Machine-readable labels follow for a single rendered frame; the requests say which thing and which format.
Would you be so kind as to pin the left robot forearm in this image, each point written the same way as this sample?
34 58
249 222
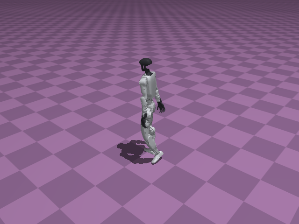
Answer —
144 105

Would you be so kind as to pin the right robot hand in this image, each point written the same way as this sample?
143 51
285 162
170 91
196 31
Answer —
161 106

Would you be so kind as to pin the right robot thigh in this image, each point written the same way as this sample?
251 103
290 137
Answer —
151 129

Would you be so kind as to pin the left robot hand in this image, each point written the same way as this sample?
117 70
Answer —
143 121

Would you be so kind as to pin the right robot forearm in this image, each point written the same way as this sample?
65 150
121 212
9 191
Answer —
157 96

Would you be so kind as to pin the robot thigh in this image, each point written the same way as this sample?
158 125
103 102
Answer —
145 131
151 129

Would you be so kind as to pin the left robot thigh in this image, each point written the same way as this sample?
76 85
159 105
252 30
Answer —
145 131

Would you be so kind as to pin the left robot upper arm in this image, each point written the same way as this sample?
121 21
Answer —
143 85

